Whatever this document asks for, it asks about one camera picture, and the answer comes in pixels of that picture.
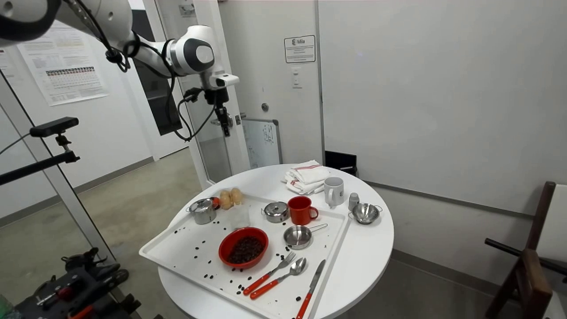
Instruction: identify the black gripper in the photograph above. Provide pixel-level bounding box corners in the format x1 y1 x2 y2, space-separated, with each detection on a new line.
206 86 235 140

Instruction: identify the red bowl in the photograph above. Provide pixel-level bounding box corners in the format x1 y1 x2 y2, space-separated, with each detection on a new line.
219 225 272 272

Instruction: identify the steel bowl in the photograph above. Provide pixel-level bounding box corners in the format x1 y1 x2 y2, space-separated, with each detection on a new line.
351 202 383 226

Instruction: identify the small white board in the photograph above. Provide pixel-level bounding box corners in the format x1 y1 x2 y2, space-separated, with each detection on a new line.
242 115 282 170

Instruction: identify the clear egg carton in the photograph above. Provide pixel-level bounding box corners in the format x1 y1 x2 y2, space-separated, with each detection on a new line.
219 186 247 210

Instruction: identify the white red striped towel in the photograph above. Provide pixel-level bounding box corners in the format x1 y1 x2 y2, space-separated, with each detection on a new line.
282 159 334 196

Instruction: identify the steel pot with lid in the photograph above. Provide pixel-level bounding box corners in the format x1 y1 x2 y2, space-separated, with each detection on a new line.
263 200 291 216

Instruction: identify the small steel pan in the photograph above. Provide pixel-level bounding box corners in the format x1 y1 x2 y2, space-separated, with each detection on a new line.
263 200 291 225

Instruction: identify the red cup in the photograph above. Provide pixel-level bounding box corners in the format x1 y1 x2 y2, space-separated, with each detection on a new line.
288 194 321 226

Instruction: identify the dark beans heap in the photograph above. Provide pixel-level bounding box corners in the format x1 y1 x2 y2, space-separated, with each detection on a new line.
229 235 266 264

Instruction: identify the white plastic tray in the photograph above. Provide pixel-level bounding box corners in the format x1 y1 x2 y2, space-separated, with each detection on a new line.
139 191 351 319

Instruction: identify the white mug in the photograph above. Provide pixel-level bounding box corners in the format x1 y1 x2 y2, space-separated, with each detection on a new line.
323 175 346 209

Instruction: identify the grey metal stand pole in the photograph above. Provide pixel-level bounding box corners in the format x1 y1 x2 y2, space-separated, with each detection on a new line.
0 69 118 262

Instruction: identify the black floor equipment pile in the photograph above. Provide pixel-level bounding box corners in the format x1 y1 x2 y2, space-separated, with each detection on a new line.
11 246 144 319

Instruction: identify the wooden chair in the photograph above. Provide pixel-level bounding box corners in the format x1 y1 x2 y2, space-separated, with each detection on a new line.
484 180 567 319

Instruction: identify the white wall sign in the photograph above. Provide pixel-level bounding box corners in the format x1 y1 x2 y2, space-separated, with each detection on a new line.
282 33 318 65

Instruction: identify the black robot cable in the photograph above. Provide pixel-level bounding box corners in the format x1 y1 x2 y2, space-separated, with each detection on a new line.
64 0 219 143

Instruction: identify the red handled spoon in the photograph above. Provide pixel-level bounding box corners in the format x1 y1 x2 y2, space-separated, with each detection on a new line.
249 257 309 301

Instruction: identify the white wall poster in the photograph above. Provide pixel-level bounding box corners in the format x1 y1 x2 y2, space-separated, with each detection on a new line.
17 23 112 108

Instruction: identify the black stand camera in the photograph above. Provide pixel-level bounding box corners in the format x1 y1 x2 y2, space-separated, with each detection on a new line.
29 115 82 140

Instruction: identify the red handled knife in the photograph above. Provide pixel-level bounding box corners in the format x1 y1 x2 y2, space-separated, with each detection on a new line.
295 257 328 319

